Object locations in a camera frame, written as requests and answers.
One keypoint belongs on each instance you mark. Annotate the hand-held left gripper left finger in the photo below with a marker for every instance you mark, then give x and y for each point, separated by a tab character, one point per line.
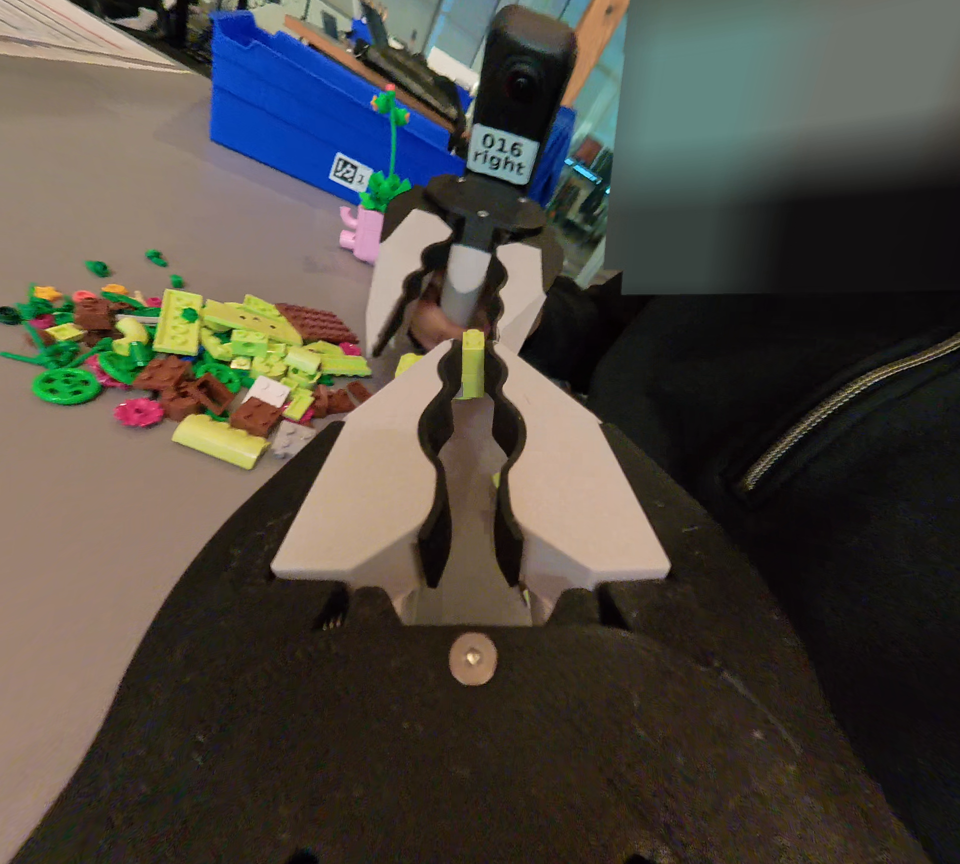
352	504

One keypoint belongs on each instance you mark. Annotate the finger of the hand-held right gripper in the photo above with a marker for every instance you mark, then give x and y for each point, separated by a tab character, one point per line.
397	257
525	287

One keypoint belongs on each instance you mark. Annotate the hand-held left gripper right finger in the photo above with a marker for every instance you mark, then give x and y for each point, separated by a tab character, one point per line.
585	504

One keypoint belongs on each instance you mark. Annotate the small lime brown brick block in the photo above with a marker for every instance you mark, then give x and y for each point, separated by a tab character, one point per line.
472	362

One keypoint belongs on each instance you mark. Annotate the person's right forearm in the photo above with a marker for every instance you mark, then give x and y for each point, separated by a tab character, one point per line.
570	332

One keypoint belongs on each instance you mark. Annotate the person's right hand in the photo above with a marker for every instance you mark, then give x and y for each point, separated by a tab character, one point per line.
431	324

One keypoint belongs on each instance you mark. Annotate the pink brick flower pot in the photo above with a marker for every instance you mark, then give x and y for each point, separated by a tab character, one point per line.
364	231

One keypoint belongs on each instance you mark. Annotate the black white marker sticker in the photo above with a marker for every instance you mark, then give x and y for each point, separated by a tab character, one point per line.
349	171

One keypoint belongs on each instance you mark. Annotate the lime curved slope piece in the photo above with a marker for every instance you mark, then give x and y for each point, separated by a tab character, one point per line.
217	440

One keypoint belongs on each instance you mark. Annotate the blue plastic bin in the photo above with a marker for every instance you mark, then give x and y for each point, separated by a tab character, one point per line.
285	107

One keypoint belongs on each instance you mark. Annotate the person's black jacket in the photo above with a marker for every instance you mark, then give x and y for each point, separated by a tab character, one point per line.
787	504

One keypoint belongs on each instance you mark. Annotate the pile of loose toy bricks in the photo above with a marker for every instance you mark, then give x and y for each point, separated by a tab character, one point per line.
187	347

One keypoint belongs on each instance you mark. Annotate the laminated paper sheet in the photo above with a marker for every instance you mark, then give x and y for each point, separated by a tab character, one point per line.
60	24

